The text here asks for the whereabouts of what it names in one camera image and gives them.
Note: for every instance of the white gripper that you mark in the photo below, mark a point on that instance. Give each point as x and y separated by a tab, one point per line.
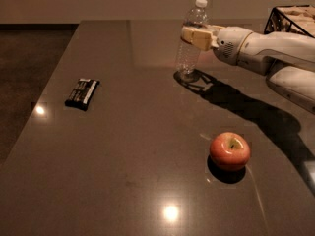
231	43

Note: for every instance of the clear plastic water bottle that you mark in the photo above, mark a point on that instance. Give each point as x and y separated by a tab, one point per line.
188	53

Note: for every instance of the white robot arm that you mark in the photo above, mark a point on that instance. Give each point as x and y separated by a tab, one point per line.
286	60

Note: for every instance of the red apple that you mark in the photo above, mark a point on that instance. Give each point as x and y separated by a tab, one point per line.
229	151

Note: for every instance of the black snack bar wrapper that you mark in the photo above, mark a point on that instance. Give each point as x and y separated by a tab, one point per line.
82	93

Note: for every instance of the black wire basket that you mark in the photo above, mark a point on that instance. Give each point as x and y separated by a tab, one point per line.
295	19

